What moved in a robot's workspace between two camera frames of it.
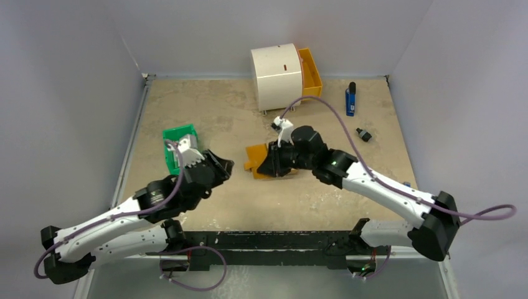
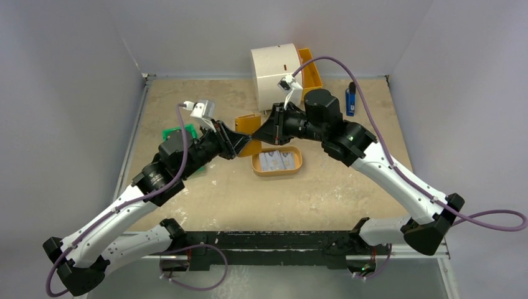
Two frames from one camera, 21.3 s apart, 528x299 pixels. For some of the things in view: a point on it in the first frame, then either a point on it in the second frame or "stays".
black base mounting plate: [271, 250] stays
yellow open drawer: [312, 84] stays
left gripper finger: [223, 167] -> [234, 141]
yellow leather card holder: [256, 154] -> [249, 124]
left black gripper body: [217, 181] -> [212, 146]
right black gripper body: [276, 161] -> [279, 126]
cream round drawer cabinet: [278, 76] stays
